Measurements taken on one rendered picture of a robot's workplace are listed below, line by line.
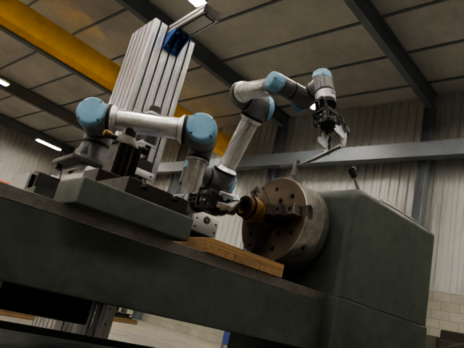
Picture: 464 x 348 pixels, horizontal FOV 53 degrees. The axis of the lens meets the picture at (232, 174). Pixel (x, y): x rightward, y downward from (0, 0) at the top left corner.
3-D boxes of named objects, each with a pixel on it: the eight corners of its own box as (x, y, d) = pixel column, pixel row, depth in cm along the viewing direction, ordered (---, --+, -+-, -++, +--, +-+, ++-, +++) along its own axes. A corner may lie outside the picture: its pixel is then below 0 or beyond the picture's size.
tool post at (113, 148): (121, 184, 142) (131, 154, 144) (134, 182, 136) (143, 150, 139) (99, 175, 137) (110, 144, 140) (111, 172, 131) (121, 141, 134)
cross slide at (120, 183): (109, 219, 150) (113, 206, 152) (184, 217, 118) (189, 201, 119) (55, 200, 140) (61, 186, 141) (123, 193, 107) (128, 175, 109)
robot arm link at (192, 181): (192, 132, 201) (161, 243, 187) (192, 123, 191) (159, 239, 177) (218, 139, 201) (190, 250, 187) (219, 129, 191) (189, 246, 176)
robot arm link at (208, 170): (174, 183, 223) (181, 157, 227) (198, 192, 229) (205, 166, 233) (185, 179, 213) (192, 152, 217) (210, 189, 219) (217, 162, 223)
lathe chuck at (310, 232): (248, 262, 180) (270, 185, 187) (310, 275, 155) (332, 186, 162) (231, 255, 174) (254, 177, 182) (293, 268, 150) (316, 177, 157)
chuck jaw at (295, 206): (284, 213, 166) (311, 206, 158) (283, 226, 164) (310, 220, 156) (263, 203, 160) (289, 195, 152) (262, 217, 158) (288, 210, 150)
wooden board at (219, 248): (209, 269, 168) (212, 258, 170) (282, 277, 141) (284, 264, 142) (139, 246, 151) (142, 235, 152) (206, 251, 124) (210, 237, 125)
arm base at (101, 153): (64, 161, 191) (72, 139, 194) (97, 174, 199) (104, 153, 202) (78, 157, 179) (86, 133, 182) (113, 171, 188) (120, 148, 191)
